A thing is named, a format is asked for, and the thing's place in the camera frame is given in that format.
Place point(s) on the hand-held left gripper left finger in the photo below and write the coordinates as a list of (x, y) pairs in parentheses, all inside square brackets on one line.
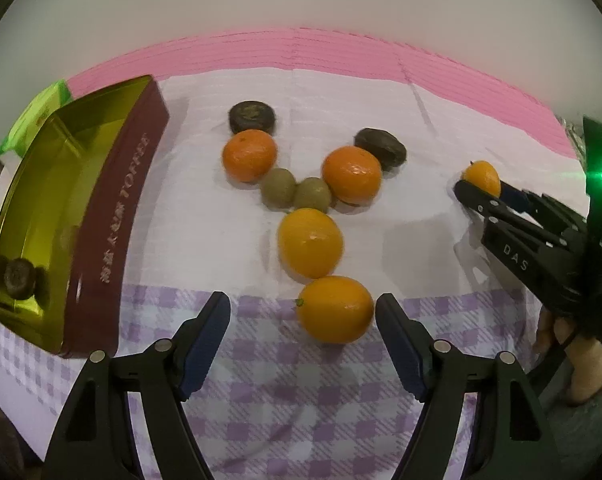
[(206, 355)]

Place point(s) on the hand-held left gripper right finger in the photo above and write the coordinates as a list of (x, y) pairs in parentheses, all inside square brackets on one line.
[(401, 355)]

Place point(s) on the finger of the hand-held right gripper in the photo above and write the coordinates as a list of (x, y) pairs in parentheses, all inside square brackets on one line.
[(513, 197), (481, 202)]

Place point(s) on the small orange kumquat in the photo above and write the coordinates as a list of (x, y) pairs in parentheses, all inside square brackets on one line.
[(482, 177)]

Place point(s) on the smooth yellow-orange citrus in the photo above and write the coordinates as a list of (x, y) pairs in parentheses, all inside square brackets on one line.
[(310, 242), (334, 308)]

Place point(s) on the orange mandarin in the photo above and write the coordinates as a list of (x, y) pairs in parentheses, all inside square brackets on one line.
[(249, 155), (352, 174)]

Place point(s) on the dark red gold tin box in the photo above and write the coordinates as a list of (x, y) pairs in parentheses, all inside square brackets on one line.
[(106, 220)]

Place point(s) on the person's right hand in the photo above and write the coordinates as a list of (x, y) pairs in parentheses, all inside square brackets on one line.
[(588, 370)]

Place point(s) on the dark brown round fruit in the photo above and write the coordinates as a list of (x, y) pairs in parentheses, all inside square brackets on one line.
[(18, 277), (381, 147), (252, 116)]

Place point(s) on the small green round fruit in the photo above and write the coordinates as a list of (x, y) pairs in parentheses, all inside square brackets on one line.
[(312, 194), (278, 188)]

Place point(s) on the pink purple patterned cloth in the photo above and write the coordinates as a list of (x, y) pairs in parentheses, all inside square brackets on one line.
[(331, 85)]

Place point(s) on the green packet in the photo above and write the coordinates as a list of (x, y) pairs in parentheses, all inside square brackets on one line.
[(33, 115)]

